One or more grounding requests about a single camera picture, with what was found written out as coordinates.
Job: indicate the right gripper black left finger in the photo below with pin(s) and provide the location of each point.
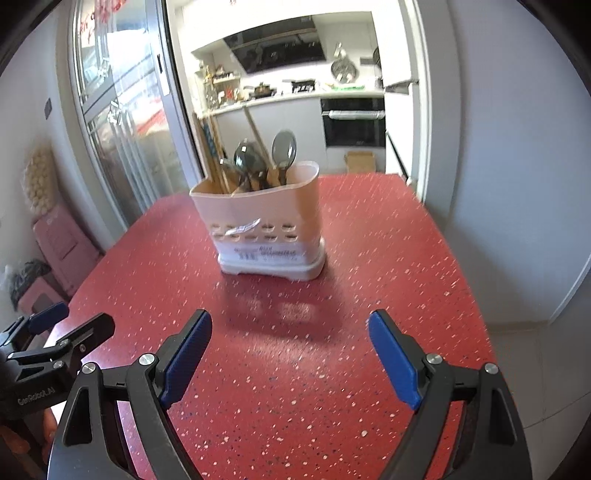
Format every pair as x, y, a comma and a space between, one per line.
90, 442

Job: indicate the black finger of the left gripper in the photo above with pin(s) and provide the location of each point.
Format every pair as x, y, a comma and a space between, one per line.
65, 355
44, 318

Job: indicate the blue patterned wooden chopstick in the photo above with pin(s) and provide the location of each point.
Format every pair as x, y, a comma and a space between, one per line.
217, 171

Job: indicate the plain wooden chopstick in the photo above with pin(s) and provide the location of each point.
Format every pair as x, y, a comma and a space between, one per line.
220, 152
207, 155
200, 140

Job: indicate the beige plastic utensil holder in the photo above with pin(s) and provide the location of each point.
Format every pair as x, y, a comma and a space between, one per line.
272, 232

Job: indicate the dark brown spoon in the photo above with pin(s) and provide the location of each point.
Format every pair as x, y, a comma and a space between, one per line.
249, 161
234, 180
284, 152

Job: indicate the wooden chopstick wavy top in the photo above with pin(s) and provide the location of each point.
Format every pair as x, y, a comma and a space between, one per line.
259, 140

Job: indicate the person's left hand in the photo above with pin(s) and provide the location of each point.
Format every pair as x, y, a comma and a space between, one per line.
31, 448

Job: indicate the pink plastic stool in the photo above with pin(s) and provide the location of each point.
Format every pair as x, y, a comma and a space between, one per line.
38, 297

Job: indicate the black plastic bag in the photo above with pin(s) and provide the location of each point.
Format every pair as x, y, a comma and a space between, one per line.
15, 281

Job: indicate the stacked pink plastic stools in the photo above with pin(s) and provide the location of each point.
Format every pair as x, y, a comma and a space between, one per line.
70, 254

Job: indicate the bag of yellow balls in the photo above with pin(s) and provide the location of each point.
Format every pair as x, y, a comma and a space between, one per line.
39, 182

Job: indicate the glass sliding door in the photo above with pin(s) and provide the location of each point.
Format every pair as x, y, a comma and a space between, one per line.
130, 103

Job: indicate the black wok on stove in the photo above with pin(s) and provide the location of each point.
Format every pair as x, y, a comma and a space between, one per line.
262, 91

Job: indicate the cardboard box on floor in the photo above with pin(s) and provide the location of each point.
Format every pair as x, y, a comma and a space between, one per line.
360, 162

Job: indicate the black frying pan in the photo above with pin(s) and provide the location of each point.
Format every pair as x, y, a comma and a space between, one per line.
302, 86

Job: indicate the black built-in oven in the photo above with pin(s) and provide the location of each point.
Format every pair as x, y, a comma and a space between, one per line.
354, 121

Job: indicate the green item on counter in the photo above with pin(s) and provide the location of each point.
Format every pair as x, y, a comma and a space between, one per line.
347, 88

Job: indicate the black range hood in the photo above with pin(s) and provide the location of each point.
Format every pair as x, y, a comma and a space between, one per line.
275, 45

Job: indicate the round metal steamer rack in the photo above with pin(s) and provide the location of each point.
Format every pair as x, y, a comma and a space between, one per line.
343, 69

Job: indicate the dark round hanging pan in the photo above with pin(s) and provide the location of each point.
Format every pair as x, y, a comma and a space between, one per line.
377, 58

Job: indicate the white refrigerator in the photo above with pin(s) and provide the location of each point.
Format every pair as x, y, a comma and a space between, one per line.
398, 27

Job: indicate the dark wall switch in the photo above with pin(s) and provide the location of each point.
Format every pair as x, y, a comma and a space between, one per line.
47, 108

